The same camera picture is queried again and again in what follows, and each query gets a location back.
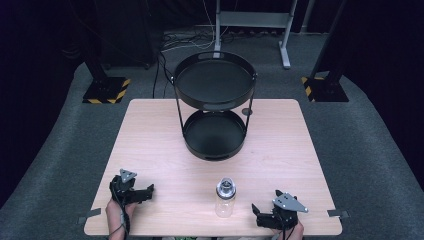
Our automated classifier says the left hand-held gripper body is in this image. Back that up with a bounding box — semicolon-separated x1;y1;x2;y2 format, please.
109;168;140;206

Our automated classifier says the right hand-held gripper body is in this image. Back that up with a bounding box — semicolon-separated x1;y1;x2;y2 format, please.
265;189;310;231

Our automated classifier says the clear plastic bottle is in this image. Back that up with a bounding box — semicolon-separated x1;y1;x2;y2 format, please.
214;177;238;219

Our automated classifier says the black two-tier round rack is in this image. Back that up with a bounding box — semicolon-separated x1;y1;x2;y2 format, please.
170;50;259;163

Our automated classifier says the person's left hand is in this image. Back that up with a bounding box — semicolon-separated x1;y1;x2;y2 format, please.
105;199;138;232

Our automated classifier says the person's right hand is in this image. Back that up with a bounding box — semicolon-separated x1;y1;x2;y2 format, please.
271;221;305;240

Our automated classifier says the grey tape strip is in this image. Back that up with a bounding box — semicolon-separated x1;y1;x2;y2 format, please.
76;207;102;225
326;208;352;220

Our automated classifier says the black stand with striped base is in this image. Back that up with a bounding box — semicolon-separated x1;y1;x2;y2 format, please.
300;0;350;103
68;0;132;105

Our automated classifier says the grey metal stand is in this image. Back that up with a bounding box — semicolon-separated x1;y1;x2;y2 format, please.
212;0;299;70

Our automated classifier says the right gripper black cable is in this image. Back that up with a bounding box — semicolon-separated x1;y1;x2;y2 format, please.
270;218;296;240

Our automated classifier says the black floor cable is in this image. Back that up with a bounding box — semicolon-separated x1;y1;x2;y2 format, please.
151;31;234;100

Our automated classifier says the white floor cable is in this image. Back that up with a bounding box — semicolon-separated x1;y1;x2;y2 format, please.
161;0;231;54

